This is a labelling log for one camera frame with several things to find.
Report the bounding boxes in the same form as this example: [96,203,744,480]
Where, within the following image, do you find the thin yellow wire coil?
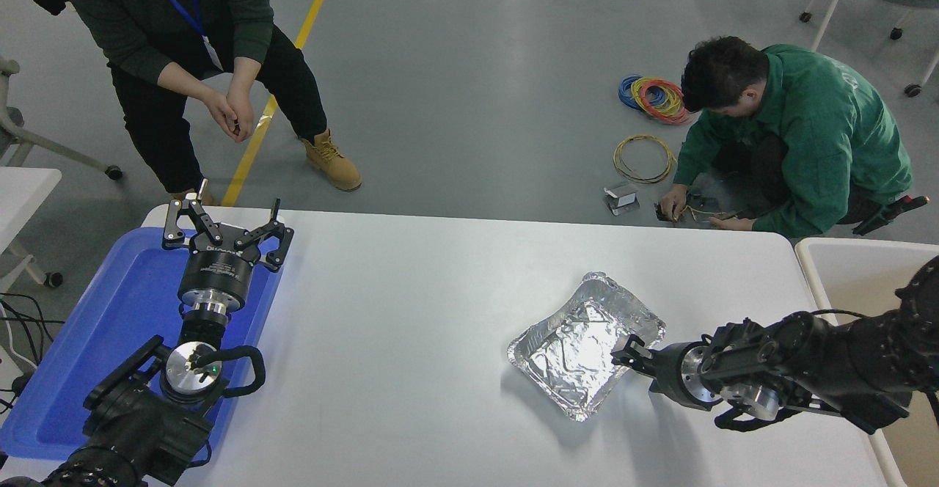
[613,133,678,184]

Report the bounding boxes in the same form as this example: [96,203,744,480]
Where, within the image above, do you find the red and yellow wire coil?
[632,78,695,126]

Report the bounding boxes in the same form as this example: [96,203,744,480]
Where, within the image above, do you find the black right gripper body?
[648,343,695,409]

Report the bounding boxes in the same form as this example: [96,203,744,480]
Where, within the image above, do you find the white side table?
[0,167,64,288]

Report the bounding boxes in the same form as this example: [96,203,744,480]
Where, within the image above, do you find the blue wire coil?
[618,75,665,112]

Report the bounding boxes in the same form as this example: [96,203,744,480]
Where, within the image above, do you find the grey wheeled chair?
[0,58,123,181]

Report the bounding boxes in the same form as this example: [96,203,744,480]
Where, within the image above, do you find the red and black tool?
[852,195,930,237]

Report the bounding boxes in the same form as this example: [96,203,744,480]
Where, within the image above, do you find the standing person's left hand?
[229,89,255,142]

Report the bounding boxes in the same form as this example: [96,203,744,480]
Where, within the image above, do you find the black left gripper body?
[177,227,259,310]

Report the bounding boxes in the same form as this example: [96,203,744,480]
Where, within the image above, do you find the black floor cables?
[0,293,65,414]

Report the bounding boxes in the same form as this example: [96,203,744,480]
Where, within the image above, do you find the silver foil tray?
[507,272,667,422]

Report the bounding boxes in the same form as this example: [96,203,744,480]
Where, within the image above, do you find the crouching person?
[658,36,914,240]

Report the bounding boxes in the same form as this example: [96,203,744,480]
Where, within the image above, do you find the standing person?
[55,0,362,206]

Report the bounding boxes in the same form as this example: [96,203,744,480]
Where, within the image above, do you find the standing person's right hand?
[203,91,242,142]

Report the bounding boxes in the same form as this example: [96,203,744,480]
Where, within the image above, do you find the crouching person's right hand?
[659,185,690,222]

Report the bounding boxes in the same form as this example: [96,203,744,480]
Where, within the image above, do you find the large pale bin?
[794,238,939,487]

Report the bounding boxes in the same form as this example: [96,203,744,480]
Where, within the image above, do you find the blue plastic tray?
[0,227,285,462]

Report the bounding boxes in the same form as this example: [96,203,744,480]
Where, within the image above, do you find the small silver metal box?
[604,181,640,216]

